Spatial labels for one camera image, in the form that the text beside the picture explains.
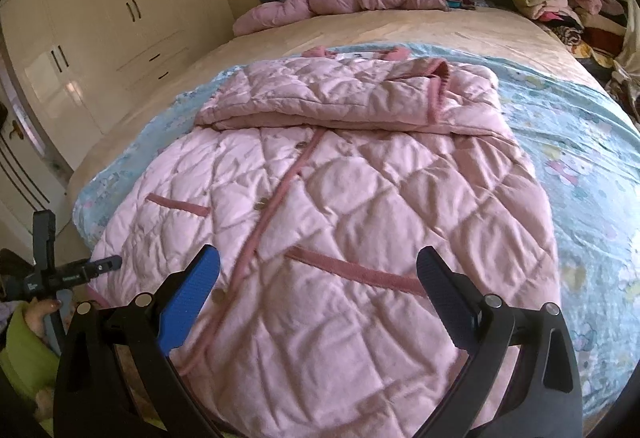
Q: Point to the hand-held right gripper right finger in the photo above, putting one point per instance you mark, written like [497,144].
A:
[447,300]

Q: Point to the person's left hand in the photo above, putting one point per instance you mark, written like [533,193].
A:
[40,318]

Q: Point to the white door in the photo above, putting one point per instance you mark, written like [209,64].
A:
[25,178]

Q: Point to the pink quilted jacket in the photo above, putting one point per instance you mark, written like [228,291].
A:
[350,228]

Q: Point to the cream wardrobe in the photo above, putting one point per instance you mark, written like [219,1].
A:
[125,42]

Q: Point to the cream curtain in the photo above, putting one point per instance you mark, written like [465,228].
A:
[631,82]

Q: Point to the blue printed blanket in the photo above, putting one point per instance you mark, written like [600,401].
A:
[575,157]

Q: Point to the bed with beige sheet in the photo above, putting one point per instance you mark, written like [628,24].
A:
[350,25]

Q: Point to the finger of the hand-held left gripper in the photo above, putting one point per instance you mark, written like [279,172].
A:
[92,269]
[45,235]

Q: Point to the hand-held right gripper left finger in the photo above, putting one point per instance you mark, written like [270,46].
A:
[187,298]

